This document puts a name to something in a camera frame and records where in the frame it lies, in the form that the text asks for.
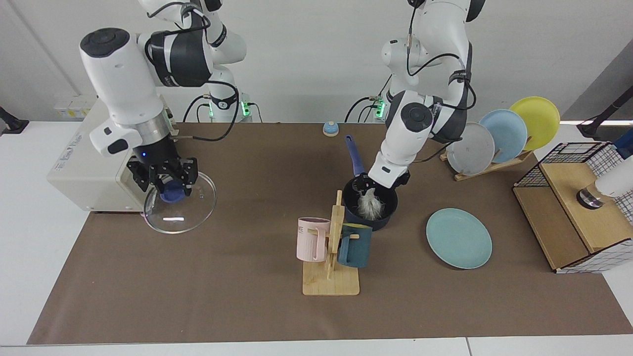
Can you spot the glass lid with blue knob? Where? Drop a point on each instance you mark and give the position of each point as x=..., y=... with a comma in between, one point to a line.
x=174, y=198

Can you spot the white vermicelli bundle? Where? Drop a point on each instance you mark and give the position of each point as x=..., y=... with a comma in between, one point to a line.
x=370, y=207

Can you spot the teal plate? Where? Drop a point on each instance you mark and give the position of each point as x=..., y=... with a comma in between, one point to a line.
x=460, y=240

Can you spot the grey plate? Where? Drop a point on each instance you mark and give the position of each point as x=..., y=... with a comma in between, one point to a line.
x=470, y=148

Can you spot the wooden plate rack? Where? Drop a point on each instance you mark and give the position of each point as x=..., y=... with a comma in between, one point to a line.
x=509, y=161

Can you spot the light blue plate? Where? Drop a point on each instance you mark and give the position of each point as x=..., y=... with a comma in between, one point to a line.
x=507, y=133

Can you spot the yellow plate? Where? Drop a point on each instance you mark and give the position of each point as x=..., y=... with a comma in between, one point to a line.
x=539, y=118

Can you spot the small blue round bell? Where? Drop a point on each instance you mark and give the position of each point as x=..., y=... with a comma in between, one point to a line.
x=331, y=129

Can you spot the dark teal cup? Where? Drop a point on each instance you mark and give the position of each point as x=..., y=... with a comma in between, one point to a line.
x=356, y=249

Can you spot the pale toaster oven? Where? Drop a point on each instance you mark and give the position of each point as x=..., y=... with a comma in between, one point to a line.
x=89, y=168

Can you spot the pink cup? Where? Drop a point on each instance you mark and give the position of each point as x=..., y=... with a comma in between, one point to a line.
x=309, y=244

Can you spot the brown table cloth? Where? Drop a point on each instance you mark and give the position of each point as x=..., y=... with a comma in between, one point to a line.
x=247, y=257

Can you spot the wooden cup stand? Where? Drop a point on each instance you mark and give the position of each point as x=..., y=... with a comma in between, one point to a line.
x=331, y=283

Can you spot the black clamp stand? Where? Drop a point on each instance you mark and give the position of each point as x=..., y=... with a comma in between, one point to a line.
x=591, y=128
x=12, y=123

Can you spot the blue object at edge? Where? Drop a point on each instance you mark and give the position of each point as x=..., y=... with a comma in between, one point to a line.
x=625, y=146

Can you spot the yellow wall socket strip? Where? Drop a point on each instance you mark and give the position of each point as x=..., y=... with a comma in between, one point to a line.
x=74, y=110

